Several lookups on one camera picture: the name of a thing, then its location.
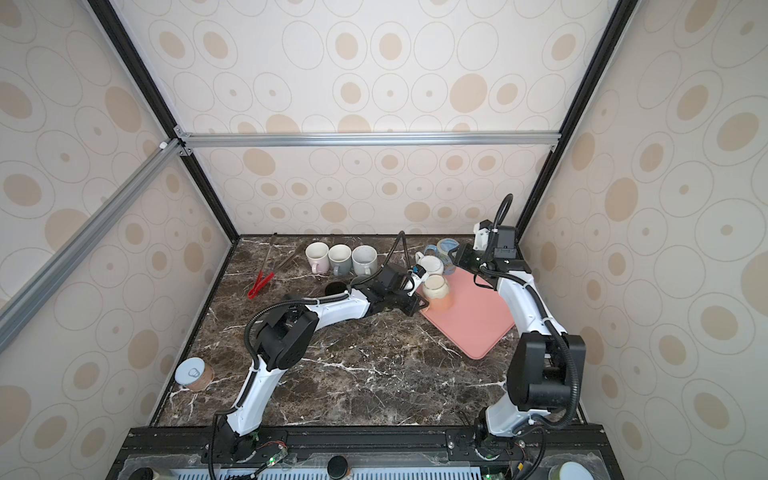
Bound speckled cream mug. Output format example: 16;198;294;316
352;245;378;277

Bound cream and salmon mug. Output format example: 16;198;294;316
422;275;453;312

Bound black mug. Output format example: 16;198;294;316
324;281;347;296

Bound white ribbed mug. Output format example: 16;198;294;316
415;252;445;278

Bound light grey mug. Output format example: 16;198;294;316
328;244;353;276

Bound blue butterfly mug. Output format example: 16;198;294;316
424;238;459;275

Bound pale pink mug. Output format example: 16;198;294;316
305;241;330;275

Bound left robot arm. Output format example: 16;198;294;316
208;265;429;462

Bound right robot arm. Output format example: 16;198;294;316
449;220;586;449

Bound pink plastic tray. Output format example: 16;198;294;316
421;268;514;360

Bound black corrugated cable right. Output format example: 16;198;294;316
488;193;583;430

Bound black corrugated cable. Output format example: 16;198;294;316
488;193;583;430
350;230;412;289

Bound black corrugated cable left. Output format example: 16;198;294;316
350;230;412;289

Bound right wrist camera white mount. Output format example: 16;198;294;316
473;220;493;252

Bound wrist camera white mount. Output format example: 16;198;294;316
473;220;493;252
405;264;429;295

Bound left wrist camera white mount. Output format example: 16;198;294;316
405;264;429;295

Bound red handled tongs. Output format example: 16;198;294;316
247;233;298;300

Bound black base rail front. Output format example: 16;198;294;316
107;424;623;479

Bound horizontal aluminium rail back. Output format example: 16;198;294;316
180;130;561;148

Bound diagonal aluminium rail left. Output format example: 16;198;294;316
1;138;182;350

